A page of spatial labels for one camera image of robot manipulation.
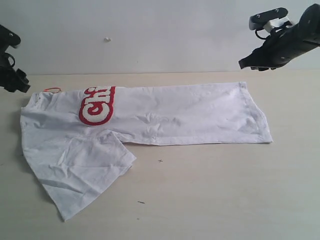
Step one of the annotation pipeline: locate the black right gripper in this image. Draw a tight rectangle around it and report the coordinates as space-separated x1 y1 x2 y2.
238 21 320 71

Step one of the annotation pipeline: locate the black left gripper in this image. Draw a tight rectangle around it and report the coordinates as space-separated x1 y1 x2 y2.
0 52 31 93

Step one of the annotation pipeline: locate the white t-shirt red lettering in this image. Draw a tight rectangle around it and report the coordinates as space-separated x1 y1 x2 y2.
20 82 273 221

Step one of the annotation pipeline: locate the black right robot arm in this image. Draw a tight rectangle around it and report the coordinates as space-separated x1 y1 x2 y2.
238 3 320 72

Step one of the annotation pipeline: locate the orange neck label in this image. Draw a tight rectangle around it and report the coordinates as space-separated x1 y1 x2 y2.
43 87 62 94

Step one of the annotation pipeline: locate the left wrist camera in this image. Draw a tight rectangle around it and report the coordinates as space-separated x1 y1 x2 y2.
0 25 21 51

